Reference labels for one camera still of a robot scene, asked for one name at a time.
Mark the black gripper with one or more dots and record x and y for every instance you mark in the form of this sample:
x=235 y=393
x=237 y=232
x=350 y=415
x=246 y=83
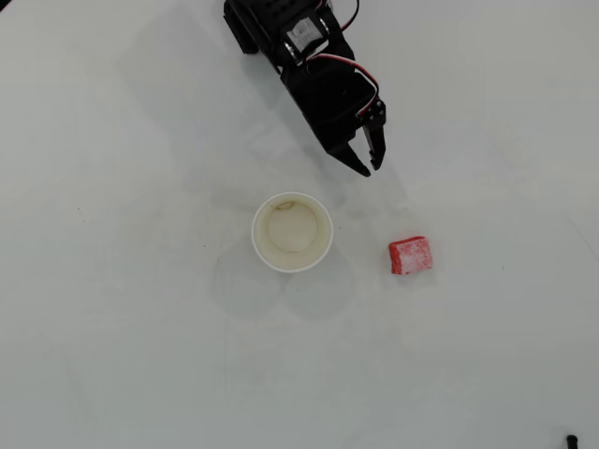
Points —
x=341 y=137

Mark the tan ribbed paper cup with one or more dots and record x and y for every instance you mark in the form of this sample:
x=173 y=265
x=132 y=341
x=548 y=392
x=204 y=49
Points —
x=292 y=231

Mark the red foam cube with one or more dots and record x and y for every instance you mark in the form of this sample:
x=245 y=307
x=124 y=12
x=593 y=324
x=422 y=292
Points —
x=412 y=255

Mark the small black cylindrical object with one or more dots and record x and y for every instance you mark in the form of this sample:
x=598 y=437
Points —
x=572 y=442

